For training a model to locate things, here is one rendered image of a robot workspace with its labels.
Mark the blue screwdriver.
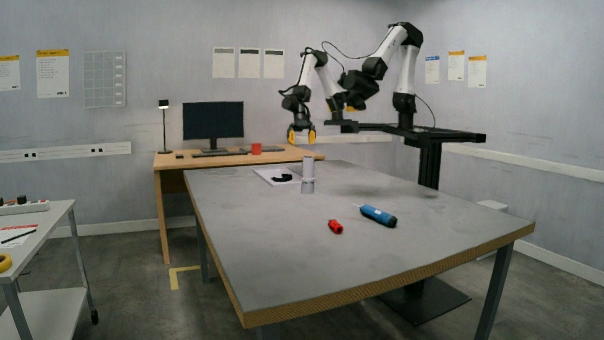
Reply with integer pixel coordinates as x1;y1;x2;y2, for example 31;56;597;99
352;203;397;227

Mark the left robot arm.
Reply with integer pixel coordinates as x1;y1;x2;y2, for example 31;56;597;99
338;22;428;135

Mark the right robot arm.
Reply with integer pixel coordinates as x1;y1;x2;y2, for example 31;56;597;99
281;50;352;126

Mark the red-handled screwdriver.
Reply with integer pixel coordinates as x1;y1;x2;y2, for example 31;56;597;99
328;219;343;234

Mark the white plastic tube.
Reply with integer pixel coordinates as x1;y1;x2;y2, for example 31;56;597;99
301;156;315;181

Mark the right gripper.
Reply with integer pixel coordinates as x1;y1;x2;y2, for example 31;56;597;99
286;114;316;146

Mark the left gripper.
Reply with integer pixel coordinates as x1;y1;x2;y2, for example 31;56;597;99
327;91;368;113

